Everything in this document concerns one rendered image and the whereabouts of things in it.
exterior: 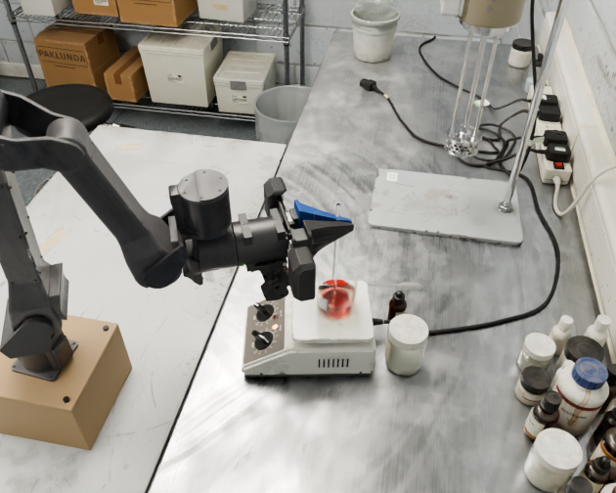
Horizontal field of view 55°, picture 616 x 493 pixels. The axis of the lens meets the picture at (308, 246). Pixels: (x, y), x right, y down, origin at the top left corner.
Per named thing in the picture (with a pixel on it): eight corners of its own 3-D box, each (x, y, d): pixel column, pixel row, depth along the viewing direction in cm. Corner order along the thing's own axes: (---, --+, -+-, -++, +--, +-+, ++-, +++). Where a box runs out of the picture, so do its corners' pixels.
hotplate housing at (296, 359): (242, 380, 90) (238, 347, 84) (247, 315, 99) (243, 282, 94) (387, 379, 90) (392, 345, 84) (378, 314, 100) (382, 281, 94)
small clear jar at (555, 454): (561, 454, 81) (576, 428, 76) (573, 495, 76) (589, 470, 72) (518, 451, 81) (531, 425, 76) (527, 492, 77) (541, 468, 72)
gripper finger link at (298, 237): (277, 197, 77) (277, 219, 80) (292, 241, 71) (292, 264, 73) (291, 194, 78) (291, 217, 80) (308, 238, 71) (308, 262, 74)
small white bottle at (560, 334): (565, 347, 94) (579, 317, 89) (560, 359, 92) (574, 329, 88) (547, 339, 95) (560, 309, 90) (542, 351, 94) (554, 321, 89)
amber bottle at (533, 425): (544, 421, 84) (562, 385, 78) (552, 444, 82) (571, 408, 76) (519, 422, 84) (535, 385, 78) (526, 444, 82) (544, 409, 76)
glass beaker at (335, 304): (357, 327, 86) (360, 287, 81) (313, 325, 87) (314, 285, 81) (356, 292, 92) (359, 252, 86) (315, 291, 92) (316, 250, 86)
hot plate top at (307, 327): (291, 344, 85) (291, 339, 84) (291, 285, 94) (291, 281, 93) (374, 342, 85) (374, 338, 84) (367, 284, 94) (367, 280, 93)
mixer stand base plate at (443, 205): (367, 227, 116) (367, 223, 116) (376, 170, 131) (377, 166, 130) (522, 246, 112) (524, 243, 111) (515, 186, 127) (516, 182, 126)
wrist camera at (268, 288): (240, 237, 78) (242, 273, 82) (252, 275, 72) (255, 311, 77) (283, 228, 79) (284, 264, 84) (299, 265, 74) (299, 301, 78)
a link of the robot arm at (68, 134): (-69, 139, 51) (40, 91, 50) (-52, 91, 57) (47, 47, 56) (112, 318, 72) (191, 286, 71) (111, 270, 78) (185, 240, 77)
